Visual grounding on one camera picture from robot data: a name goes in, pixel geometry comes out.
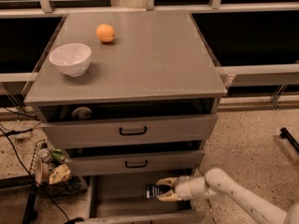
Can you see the metal window railing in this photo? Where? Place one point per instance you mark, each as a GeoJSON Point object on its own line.
{"type": "Point", "coordinates": [149, 6]}

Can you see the grey top drawer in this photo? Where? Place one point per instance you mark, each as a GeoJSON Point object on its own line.
{"type": "Point", "coordinates": [132, 123]}

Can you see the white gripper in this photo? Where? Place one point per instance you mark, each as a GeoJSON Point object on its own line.
{"type": "Point", "coordinates": [183, 188]}

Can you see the green snack packet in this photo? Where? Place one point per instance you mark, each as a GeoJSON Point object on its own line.
{"type": "Point", "coordinates": [58, 155]}

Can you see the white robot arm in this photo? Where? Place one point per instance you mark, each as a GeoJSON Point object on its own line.
{"type": "Point", "coordinates": [215, 182]}

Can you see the grey drawer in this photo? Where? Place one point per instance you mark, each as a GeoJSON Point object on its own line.
{"type": "Point", "coordinates": [132, 123]}
{"type": "Point", "coordinates": [121, 199]}
{"type": "Point", "coordinates": [134, 158]}

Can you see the orange fruit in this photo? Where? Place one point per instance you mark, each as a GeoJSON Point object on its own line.
{"type": "Point", "coordinates": [105, 33]}

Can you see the grey drawer cabinet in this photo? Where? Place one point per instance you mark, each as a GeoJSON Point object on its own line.
{"type": "Point", "coordinates": [155, 56]}

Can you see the yellow snack bag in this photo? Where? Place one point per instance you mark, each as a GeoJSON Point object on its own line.
{"type": "Point", "coordinates": [59, 174]}

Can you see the blue rxbar snack bar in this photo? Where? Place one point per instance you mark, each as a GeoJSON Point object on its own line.
{"type": "Point", "coordinates": [153, 191]}

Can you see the black stand leg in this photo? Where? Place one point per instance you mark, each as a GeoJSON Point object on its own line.
{"type": "Point", "coordinates": [30, 213]}

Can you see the grey bottom drawer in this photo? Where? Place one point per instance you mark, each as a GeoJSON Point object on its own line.
{"type": "Point", "coordinates": [121, 199]}

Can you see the black bar on floor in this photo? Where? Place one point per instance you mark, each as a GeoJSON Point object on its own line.
{"type": "Point", "coordinates": [285, 134]}

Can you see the grey middle drawer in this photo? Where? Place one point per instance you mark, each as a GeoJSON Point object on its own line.
{"type": "Point", "coordinates": [134, 158]}

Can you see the white ceramic bowl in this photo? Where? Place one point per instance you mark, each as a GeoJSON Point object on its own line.
{"type": "Point", "coordinates": [71, 59]}

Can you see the round object in top drawer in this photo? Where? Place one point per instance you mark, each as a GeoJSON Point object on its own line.
{"type": "Point", "coordinates": [81, 113]}

